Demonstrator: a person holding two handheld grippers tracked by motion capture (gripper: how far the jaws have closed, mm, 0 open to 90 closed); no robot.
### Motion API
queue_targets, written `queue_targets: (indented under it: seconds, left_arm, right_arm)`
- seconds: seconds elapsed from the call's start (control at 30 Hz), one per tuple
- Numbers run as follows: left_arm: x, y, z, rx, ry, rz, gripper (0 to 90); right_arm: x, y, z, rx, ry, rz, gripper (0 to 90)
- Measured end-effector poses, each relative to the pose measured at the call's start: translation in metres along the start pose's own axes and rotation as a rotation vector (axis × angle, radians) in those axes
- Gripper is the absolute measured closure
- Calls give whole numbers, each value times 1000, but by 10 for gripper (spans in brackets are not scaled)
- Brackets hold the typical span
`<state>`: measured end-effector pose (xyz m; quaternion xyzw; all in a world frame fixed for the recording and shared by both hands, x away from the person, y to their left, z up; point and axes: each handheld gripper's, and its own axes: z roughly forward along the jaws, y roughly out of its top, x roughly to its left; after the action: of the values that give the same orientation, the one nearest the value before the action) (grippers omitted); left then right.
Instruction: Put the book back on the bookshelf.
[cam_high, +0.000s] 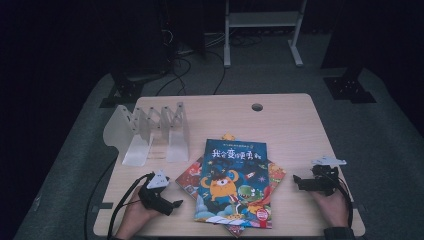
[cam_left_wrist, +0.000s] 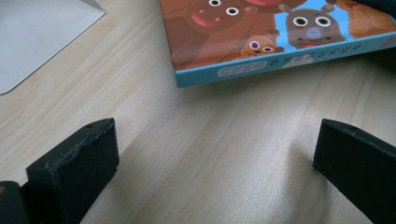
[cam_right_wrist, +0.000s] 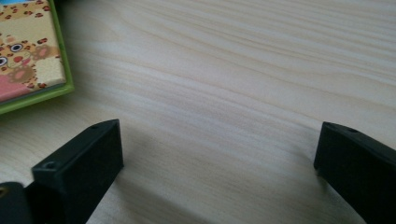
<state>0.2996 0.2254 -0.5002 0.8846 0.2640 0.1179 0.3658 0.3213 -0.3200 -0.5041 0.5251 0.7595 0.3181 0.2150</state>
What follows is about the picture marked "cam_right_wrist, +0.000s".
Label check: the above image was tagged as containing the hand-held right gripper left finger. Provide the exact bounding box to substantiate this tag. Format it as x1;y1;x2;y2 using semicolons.
31;119;124;224

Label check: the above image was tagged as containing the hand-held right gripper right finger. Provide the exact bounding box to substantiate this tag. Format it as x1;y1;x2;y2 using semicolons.
313;121;396;224

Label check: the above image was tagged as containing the colourful animal picture book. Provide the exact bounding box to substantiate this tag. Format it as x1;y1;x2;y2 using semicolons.
0;0;75;116

